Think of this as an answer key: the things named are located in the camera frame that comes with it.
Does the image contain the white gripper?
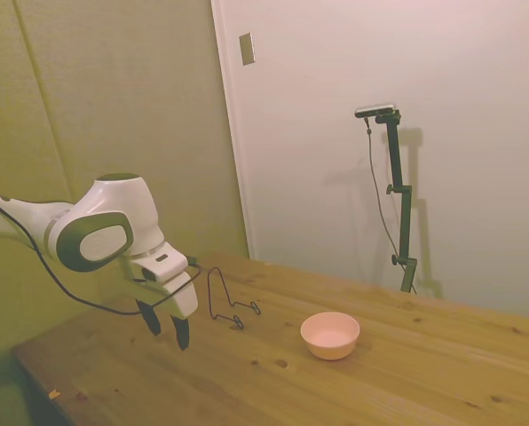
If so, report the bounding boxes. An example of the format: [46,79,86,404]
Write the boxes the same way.
[132,270,200,352]

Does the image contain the pink plastic bowl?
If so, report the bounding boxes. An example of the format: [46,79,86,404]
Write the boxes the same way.
[299,312,361,361]

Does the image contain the black wire bowl stand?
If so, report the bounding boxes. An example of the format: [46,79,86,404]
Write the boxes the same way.
[206,265,263,332]

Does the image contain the black jointed camera stand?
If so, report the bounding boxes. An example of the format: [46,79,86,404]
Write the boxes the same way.
[375,110,419,295]

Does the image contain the grey wall switch plate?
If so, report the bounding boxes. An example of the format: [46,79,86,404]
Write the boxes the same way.
[239,32,257,67]

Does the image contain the grey exterior camera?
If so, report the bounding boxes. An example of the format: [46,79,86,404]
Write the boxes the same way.
[354,102,397,120]

